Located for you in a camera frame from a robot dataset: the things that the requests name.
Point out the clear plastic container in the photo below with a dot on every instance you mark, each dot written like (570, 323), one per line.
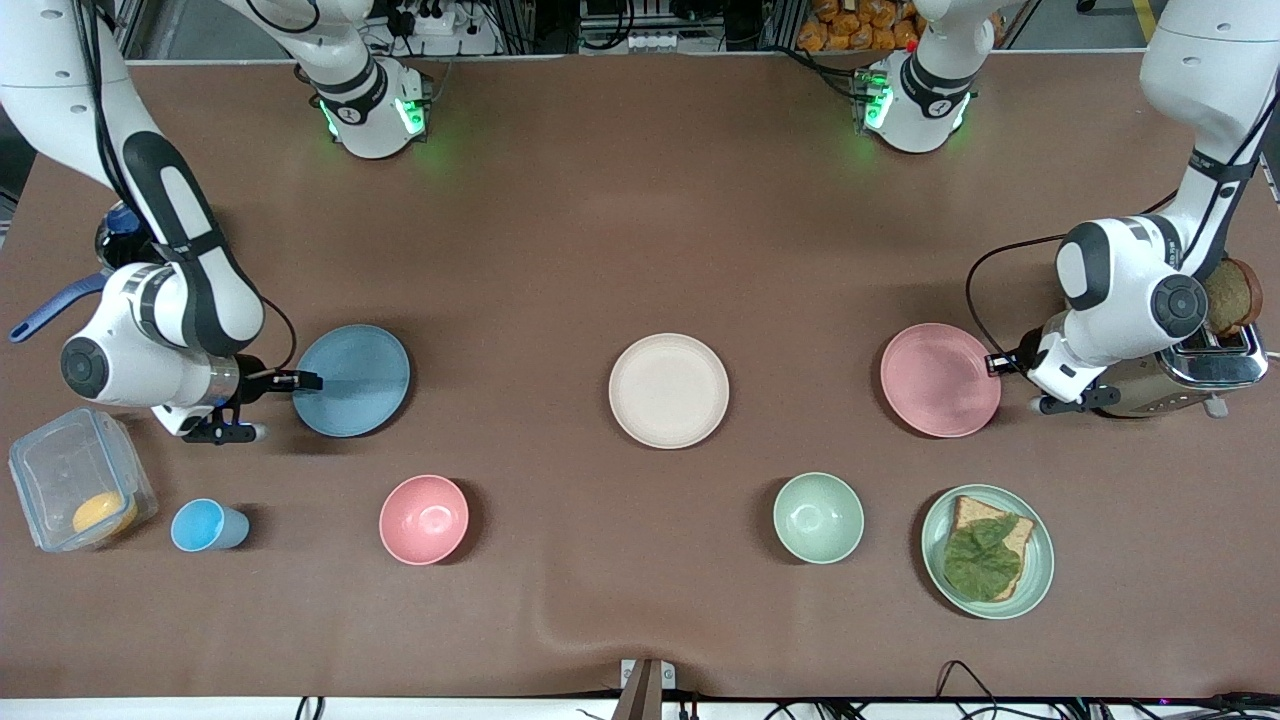
(60, 470)

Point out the brown bread slice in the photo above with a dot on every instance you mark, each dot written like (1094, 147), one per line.
(1232, 297)

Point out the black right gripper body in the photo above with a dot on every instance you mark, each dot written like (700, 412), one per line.
(254, 379)

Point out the pink plate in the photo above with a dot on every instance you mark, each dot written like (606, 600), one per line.
(940, 380)

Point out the green plate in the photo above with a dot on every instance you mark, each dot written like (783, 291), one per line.
(1040, 575)

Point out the orange snack packs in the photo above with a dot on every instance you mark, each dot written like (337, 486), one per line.
(850, 25)

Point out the metal table edge bracket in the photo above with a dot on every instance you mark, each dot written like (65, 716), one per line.
(645, 690)

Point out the orange round food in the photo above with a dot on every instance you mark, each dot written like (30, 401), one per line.
(100, 513)

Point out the blue cup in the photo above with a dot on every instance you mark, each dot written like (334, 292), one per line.
(200, 525)

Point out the white power strip with plugs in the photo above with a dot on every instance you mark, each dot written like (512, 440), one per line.
(435, 20)

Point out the small white power strip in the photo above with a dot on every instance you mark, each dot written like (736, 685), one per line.
(650, 42)

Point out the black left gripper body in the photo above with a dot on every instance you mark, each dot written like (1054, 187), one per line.
(1024, 357)

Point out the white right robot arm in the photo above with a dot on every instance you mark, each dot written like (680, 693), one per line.
(180, 300)

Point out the beige plate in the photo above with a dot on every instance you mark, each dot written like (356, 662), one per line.
(668, 390)

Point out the pink bowl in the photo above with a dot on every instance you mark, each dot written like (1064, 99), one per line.
(424, 520)

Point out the toast slice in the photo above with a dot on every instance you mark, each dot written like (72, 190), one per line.
(968, 513)

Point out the green bowl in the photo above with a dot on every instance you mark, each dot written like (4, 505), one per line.
(818, 518)

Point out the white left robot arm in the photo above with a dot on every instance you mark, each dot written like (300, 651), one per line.
(1120, 290)

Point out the blue plate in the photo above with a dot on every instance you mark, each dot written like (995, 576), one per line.
(355, 385)

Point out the green lettuce leaf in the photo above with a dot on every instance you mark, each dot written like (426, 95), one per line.
(980, 565)

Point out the glass lid blue knob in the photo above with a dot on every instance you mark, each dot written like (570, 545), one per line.
(122, 220)

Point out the beige chrome toaster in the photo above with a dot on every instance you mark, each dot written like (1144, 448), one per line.
(1150, 395)

